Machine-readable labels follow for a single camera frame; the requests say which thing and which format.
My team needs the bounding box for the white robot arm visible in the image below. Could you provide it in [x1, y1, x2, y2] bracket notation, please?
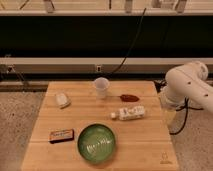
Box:
[159, 61, 213, 125]

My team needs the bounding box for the green ceramic bowl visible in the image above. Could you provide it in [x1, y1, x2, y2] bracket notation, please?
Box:
[77, 123, 116, 164]

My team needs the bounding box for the small white ceramic piece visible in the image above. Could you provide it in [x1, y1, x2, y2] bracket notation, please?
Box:
[55, 93, 70, 108]

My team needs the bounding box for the orange and black box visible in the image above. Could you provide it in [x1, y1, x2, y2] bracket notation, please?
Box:
[49, 129, 74, 144]

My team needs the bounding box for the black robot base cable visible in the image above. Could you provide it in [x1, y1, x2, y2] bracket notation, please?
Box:
[169, 97, 204, 136]

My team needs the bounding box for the black hanging cable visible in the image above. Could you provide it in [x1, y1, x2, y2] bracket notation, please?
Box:
[110, 7, 147, 76]

